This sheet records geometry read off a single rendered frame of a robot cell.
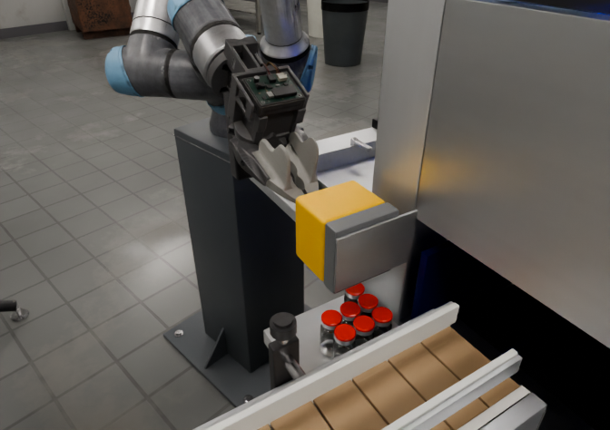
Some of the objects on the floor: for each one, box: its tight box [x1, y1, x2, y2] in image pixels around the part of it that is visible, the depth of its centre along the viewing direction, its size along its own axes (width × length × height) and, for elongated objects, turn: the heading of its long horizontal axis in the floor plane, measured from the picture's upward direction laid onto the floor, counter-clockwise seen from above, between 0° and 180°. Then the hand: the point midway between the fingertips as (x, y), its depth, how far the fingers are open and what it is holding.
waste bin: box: [321, 0, 369, 67], centre depth 476 cm, size 48×48×61 cm
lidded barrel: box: [305, 0, 349, 38], centre depth 597 cm, size 56×56×71 cm
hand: (305, 200), depth 51 cm, fingers closed
